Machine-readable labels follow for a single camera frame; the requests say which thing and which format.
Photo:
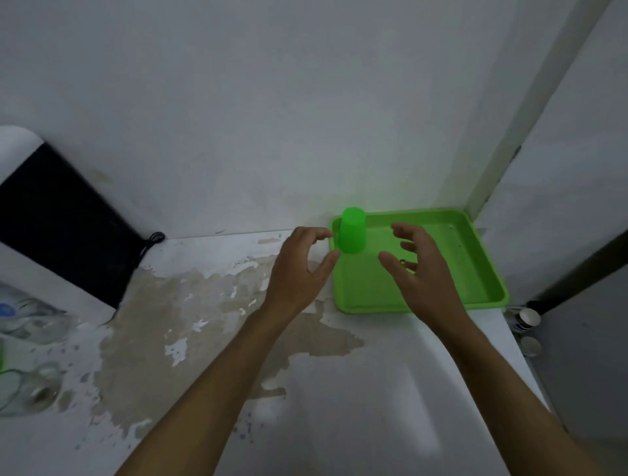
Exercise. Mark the blue dispenser tap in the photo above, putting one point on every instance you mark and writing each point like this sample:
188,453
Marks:
5,310

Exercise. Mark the stained clear glass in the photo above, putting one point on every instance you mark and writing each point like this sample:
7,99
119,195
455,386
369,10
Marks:
29,390

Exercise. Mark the person's right hand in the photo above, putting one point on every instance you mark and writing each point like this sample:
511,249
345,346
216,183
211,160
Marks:
432,289

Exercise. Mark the green plastic tray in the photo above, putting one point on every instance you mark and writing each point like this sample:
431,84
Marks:
466,265

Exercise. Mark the person's right forearm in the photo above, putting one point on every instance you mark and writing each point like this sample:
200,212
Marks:
510,402

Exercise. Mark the person's left hand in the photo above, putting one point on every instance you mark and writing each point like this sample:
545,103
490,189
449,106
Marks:
292,279

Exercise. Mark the person's left forearm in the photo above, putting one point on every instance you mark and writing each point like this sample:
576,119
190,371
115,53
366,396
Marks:
211,392

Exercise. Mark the white water dispenser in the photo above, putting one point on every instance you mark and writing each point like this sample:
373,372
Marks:
49,220

